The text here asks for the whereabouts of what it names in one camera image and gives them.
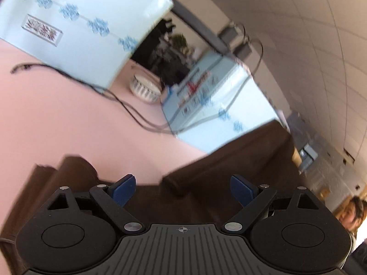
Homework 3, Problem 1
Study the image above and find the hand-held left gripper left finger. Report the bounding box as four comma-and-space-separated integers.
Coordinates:
47, 173, 145, 234

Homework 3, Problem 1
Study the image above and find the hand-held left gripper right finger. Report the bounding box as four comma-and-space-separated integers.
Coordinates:
221, 174, 326, 233

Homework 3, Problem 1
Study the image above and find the brown jacket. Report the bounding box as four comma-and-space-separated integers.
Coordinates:
0, 120, 309, 275

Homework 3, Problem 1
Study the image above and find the white ribbed bowl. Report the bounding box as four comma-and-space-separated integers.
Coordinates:
129, 74, 162, 104

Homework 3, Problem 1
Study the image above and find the dark power adapter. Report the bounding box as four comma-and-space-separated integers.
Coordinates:
218, 23, 240, 43
233, 41, 254, 61

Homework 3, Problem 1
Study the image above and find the green potted plant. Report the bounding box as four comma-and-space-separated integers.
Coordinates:
169, 33, 190, 55

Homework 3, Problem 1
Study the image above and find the light blue box with label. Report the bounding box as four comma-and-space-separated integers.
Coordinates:
0, 0, 174, 90

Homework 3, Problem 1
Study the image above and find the black cable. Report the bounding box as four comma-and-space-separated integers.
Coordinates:
95, 84, 177, 135
10, 63, 175, 130

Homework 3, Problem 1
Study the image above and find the light blue box under cables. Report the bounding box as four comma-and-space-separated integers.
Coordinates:
160, 52, 283, 154

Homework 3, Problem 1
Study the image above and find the dark grey partition rail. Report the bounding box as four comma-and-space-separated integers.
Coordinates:
171, 0, 230, 55

